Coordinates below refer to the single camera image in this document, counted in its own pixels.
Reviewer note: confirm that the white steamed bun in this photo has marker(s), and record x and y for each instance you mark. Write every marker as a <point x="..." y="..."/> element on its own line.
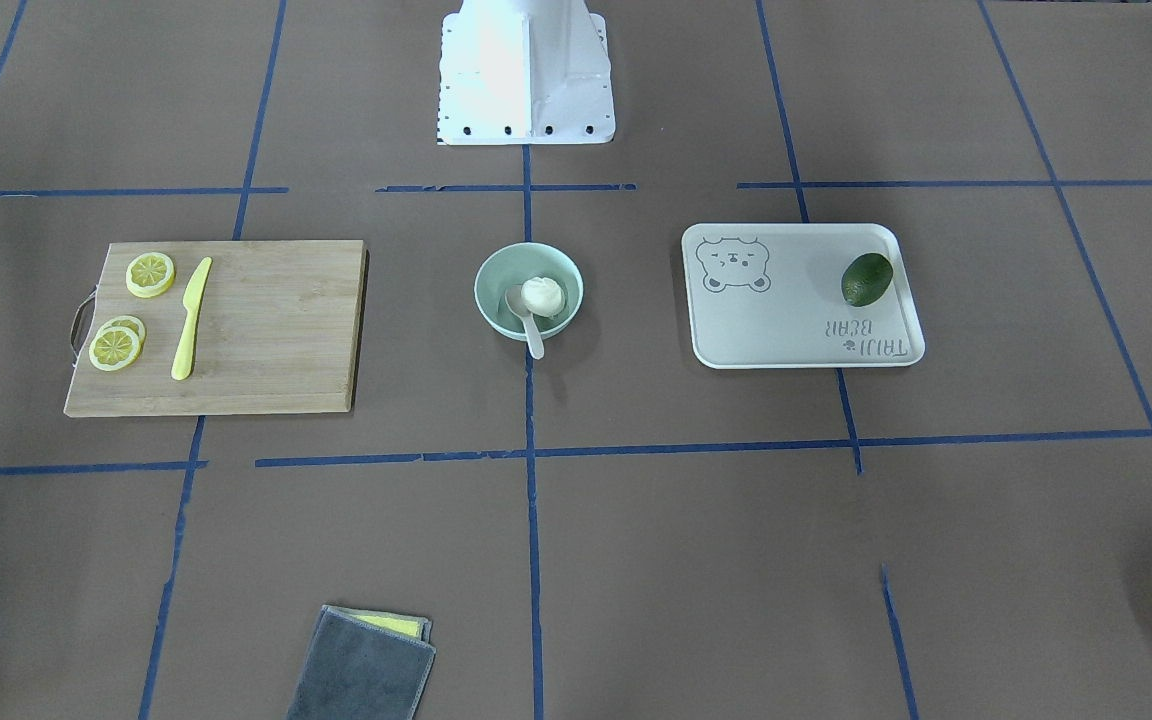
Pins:
<point x="543" y="296"/>

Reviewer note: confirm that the white plastic spoon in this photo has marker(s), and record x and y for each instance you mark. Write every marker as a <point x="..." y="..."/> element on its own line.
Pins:
<point x="516" y="303"/>

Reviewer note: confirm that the mint green bowl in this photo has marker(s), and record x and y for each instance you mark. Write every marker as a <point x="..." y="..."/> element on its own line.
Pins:
<point x="515" y="264"/>

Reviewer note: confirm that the green avocado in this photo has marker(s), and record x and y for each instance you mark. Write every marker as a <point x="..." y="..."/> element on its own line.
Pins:
<point x="866" y="279"/>

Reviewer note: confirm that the white rectangular bear tray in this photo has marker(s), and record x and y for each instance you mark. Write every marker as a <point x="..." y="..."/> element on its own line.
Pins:
<point x="769" y="296"/>

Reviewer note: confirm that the wooden cutting board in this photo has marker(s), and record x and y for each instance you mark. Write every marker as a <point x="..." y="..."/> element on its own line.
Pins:
<point x="278" y="331"/>

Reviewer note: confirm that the grey yellow sponge cloth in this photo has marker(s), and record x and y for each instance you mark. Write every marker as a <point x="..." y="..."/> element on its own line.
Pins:
<point x="364" y="664"/>

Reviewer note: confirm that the yellow plastic knife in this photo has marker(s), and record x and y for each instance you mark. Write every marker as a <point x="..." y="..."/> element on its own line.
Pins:
<point x="184" y="357"/>

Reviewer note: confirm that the lemon slice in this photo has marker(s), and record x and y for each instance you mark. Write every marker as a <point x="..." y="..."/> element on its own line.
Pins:
<point x="117" y="343"/>
<point x="150" y="274"/>

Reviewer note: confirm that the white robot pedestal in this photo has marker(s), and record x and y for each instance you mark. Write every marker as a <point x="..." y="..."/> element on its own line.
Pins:
<point x="524" y="73"/>

